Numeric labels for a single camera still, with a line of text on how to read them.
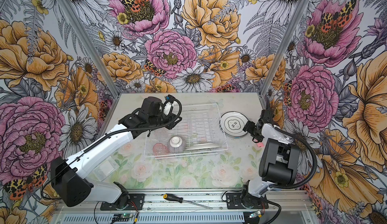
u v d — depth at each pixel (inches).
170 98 26.5
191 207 29.0
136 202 29.3
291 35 34.6
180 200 29.2
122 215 28.1
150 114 23.3
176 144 34.3
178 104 24.1
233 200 29.3
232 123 40.2
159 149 31.5
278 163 18.9
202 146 30.4
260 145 37.1
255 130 31.6
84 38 34.9
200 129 39.2
